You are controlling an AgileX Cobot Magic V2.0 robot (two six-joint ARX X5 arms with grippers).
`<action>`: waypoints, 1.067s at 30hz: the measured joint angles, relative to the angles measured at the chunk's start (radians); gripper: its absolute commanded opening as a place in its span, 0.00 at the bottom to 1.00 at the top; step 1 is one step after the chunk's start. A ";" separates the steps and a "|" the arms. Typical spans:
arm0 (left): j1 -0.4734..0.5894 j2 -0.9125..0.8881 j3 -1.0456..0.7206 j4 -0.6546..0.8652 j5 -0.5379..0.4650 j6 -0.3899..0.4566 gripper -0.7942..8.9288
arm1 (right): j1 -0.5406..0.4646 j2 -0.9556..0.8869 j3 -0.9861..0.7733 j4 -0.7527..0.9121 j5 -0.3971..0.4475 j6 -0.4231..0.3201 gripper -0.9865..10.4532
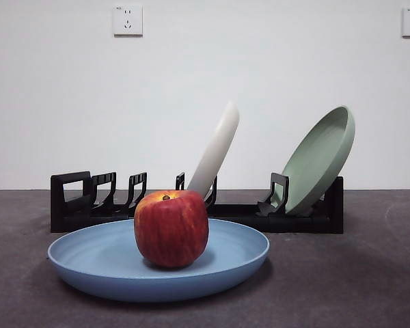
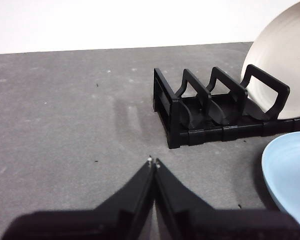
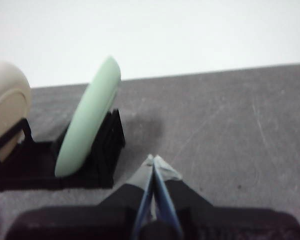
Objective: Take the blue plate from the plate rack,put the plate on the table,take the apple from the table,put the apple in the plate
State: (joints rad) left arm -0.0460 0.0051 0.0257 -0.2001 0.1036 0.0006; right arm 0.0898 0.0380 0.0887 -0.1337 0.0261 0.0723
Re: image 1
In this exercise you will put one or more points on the white plate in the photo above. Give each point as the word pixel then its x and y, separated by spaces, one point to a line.
pixel 218 147

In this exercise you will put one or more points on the blue plate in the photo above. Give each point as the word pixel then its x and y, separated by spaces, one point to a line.
pixel 89 259

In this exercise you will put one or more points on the red apple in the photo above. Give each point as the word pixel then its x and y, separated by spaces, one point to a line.
pixel 171 232

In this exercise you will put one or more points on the black plate rack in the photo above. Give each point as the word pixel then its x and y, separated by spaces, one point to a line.
pixel 294 223

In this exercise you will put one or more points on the green plate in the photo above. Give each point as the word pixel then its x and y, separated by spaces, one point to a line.
pixel 314 164

